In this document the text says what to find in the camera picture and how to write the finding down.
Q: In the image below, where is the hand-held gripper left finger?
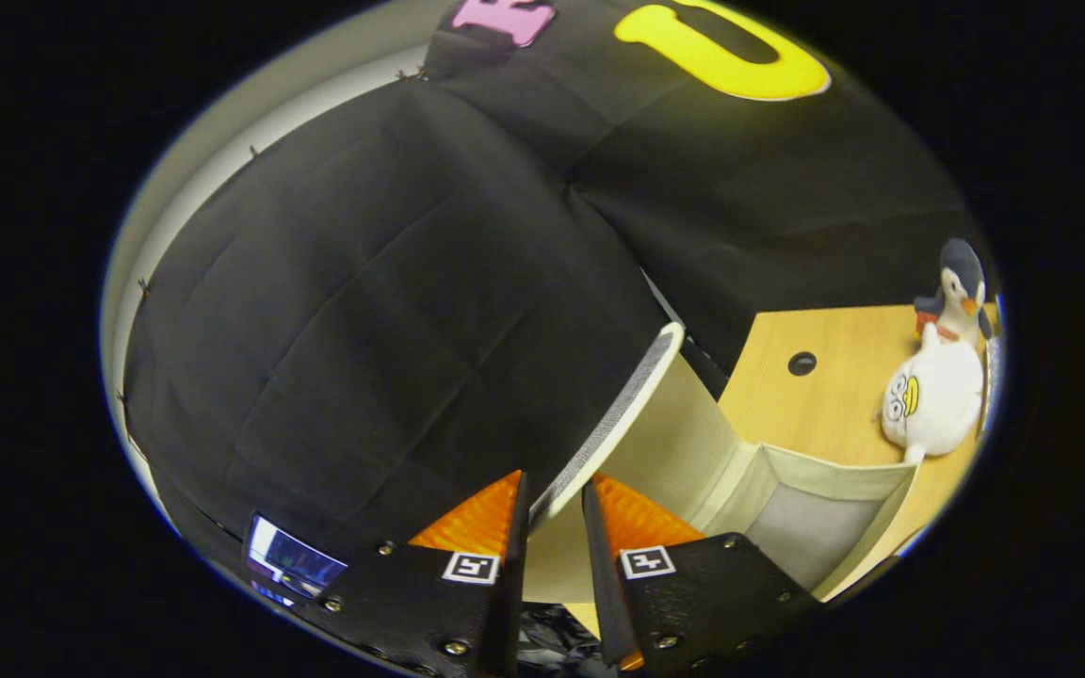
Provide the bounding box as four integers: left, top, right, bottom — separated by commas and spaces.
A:
293, 469, 532, 678

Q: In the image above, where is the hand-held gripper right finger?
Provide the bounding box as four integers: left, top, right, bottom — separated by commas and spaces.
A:
580, 473, 823, 678

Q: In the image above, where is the beige fabric storage box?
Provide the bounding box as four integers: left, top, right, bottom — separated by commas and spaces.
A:
522, 322, 920, 605

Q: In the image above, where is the black crumpled plastic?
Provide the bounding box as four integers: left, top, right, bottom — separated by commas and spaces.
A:
516, 605, 605, 674

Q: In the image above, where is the computer monitor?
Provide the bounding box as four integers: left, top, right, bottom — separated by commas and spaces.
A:
243, 513, 348, 604

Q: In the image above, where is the white duck plush toy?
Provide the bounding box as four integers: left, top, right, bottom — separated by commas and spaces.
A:
880, 323, 986, 464

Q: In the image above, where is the white spiral notebook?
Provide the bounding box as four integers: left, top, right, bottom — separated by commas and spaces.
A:
979, 294, 1007, 439

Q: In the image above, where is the grey penguin plush toy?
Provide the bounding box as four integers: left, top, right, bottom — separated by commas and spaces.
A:
913, 237, 994, 342

